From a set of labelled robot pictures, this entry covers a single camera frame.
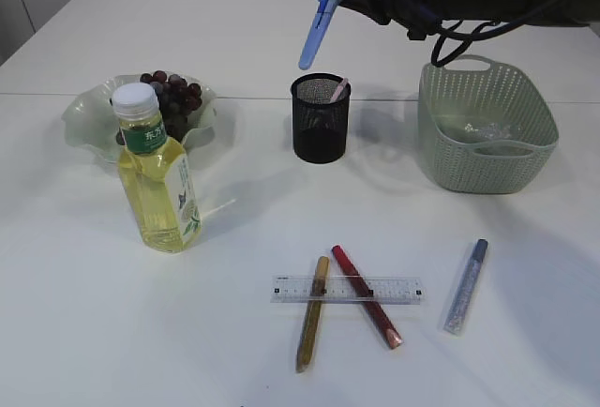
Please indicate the blue safety scissors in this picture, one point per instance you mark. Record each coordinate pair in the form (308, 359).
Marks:
(317, 31)

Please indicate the pink safety scissors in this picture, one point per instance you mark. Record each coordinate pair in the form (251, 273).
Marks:
(339, 90)

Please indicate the clear plastic sheet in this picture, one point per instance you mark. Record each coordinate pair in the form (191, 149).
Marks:
(485, 132)

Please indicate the purple artificial grape bunch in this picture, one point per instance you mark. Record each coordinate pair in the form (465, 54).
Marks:
(173, 97)

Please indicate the yellow tea plastic bottle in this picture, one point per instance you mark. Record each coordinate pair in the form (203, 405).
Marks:
(154, 172)

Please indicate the clear plastic ruler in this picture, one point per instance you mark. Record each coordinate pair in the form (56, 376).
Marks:
(393, 291)

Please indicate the silver glitter pen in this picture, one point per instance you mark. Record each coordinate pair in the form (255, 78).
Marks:
(457, 314)

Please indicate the black mesh pen holder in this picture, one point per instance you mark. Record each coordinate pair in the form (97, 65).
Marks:
(319, 125)

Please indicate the green plastic woven basket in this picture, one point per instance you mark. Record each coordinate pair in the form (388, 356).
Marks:
(448, 99)

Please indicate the red glitter pen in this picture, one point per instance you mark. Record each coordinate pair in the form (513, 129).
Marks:
(374, 310)

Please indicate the gold glitter pen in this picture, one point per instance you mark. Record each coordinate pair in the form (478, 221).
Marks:
(312, 316)

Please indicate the green wavy glass bowl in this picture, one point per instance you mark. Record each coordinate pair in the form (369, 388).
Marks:
(91, 124)

